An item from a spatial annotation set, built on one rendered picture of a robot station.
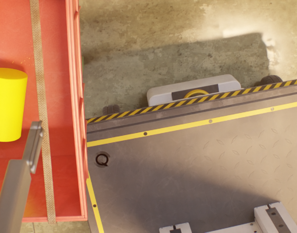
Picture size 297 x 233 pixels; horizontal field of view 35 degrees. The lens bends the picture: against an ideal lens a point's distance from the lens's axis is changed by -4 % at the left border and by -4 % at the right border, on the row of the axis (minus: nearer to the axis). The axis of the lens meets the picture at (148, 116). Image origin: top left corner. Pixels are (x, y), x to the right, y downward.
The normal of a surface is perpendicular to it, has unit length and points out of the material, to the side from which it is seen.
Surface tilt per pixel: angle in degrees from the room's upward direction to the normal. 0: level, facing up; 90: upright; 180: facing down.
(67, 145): 0
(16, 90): 39
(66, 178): 90
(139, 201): 0
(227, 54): 0
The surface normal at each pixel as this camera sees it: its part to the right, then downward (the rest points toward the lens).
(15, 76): 0.19, -0.93
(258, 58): 0.09, 0.32
